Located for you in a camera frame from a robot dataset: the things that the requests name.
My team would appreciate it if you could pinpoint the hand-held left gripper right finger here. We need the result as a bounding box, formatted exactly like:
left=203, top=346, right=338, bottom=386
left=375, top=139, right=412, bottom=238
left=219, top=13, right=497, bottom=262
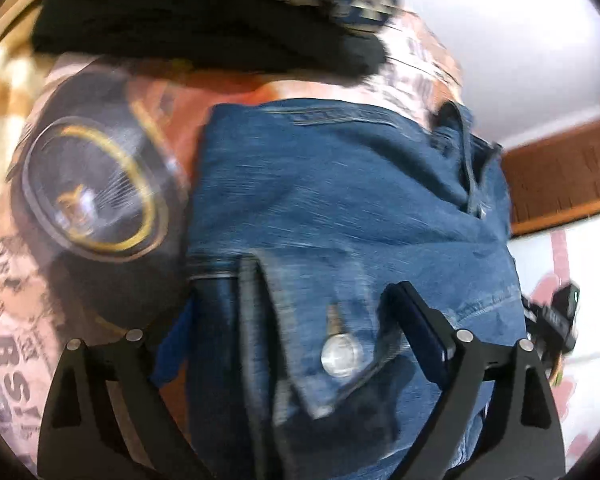
left=380, top=281, right=566, bottom=480

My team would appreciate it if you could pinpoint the blue denim jacket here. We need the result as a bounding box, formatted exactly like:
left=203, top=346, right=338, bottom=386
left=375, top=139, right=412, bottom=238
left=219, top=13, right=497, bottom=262
left=185, top=100, right=528, bottom=480

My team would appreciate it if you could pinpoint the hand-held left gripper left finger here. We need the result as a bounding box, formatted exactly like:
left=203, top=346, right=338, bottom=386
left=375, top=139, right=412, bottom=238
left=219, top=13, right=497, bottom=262
left=37, top=305, right=216, bottom=480

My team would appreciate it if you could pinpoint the black garment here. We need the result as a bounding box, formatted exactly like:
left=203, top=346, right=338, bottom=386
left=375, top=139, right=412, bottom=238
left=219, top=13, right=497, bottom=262
left=30, top=0, right=388, bottom=86

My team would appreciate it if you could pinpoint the wooden furniture edge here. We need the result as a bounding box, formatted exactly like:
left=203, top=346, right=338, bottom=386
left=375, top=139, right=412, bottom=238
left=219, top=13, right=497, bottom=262
left=500, top=110, right=600, bottom=238

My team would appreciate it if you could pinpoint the yellow blanket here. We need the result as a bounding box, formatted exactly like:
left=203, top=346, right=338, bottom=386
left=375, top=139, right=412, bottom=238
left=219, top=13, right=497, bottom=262
left=0, top=42, right=61, bottom=231

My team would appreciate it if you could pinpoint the printed bedsheet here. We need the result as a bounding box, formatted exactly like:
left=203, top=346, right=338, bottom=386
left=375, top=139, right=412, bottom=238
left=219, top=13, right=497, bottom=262
left=0, top=10, right=476, bottom=480

